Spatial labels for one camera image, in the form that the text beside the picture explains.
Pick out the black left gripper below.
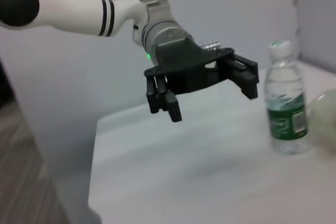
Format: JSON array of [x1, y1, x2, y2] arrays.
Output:
[[143, 37, 260, 123]]

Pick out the clear green-label water bottle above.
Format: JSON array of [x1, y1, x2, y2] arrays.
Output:
[[264, 39, 311, 156]]

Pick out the pale green wavy fruit bowl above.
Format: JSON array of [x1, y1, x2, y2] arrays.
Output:
[[306, 89, 336, 154]]

